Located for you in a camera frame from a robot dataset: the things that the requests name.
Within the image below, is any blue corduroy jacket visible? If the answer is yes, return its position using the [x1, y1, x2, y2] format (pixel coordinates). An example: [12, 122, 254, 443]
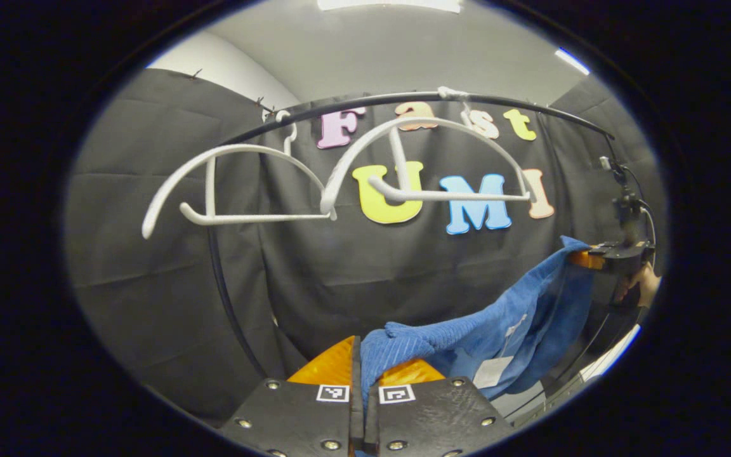
[360, 236, 595, 402]

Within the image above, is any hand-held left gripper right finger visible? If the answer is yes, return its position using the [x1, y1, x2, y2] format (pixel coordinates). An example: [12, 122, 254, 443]
[364, 357, 515, 457]

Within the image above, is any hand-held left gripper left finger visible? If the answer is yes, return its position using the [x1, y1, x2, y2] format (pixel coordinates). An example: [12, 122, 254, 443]
[220, 335, 364, 457]

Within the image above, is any large ceiling light panel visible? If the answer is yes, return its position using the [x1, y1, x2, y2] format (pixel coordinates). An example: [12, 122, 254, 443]
[317, 0, 461, 13]

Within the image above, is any black metal clothes rack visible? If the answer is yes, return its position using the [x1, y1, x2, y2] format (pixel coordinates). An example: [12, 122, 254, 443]
[207, 91, 617, 420]

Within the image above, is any small ceiling light panel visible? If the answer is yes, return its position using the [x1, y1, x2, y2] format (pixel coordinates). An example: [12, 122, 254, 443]
[555, 48, 591, 76]

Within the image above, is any white plastic clothes hanger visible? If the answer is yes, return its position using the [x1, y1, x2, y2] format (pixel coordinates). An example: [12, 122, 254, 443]
[320, 86, 537, 216]
[142, 109, 338, 240]

